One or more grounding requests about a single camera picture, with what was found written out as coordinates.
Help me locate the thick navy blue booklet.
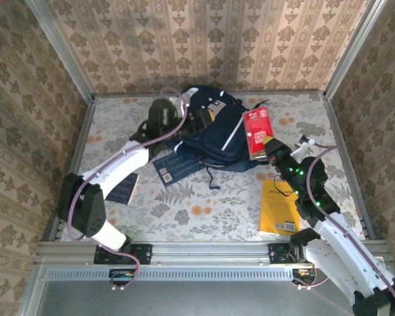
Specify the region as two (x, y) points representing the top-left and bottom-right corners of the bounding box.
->
(105, 172), (140, 205)

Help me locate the black electronics box with wires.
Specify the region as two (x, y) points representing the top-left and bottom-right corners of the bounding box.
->
(292, 268), (317, 286)
(108, 267), (135, 286)

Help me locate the thin black right gripper wire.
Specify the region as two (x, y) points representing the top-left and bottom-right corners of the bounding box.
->
(272, 174), (300, 198)

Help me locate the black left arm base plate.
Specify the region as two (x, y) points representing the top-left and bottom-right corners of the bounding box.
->
(93, 243), (153, 266)

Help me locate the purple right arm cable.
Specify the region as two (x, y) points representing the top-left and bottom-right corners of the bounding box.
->
(296, 143), (395, 309)

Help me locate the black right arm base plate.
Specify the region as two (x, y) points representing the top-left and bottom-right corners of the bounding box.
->
(268, 242), (305, 265)

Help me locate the thin aluminium table edge rail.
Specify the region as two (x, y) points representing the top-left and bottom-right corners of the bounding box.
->
(322, 95), (376, 241)
(92, 91), (327, 99)
(52, 97), (97, 243)

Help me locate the red snack packet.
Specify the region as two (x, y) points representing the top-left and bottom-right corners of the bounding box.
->
(242, 105), (275, 161)

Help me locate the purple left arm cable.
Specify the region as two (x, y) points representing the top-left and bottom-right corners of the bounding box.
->
(67, 87), (190, 291)

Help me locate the thin navy blue booklet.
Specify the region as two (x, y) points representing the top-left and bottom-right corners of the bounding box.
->
(152, 153), (207, 188)

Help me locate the yellow paperback book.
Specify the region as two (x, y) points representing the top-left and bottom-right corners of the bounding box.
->
(258, 178), (302, 236)

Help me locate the wide aluminium extrusion rail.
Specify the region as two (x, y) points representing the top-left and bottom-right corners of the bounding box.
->
(36, 240), (394, 267)

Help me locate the floral patterned tablecloth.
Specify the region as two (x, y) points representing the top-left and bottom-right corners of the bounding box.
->
(59, 93), (366, 243)

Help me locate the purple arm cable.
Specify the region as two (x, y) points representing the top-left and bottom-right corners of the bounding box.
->
(296, 143), (395, 309)
(67, 87), (190, 291)

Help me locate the aluminium frame post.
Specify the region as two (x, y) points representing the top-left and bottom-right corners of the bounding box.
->
(24, 0), (96, 101)
(321, 0), (393, 99)

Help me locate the navy blue school backpack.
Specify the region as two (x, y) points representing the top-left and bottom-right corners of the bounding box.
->
(166, 84), (271, 190)

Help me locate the grey slotted cable duct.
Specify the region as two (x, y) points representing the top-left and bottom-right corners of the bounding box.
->
(47, 267), (296, 280)

